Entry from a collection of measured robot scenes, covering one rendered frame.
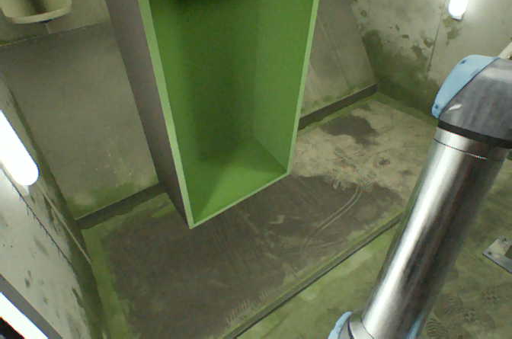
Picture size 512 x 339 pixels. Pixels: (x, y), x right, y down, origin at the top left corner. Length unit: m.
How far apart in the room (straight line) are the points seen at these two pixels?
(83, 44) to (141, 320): 1.67
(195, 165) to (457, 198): 1.42
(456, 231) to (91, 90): 2.15
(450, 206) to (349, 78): 2.58
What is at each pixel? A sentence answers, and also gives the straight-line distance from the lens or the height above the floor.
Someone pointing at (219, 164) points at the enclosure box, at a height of 0.51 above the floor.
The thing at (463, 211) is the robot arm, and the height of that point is 1.22.
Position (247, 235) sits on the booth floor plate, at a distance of 2.07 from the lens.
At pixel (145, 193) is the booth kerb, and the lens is 2.39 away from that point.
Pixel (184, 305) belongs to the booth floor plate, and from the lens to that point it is 1.91.
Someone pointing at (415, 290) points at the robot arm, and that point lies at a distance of 0.72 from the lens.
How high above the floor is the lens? 1.66
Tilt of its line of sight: 37 degrees down
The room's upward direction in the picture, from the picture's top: 6 degrees counter-clockwise
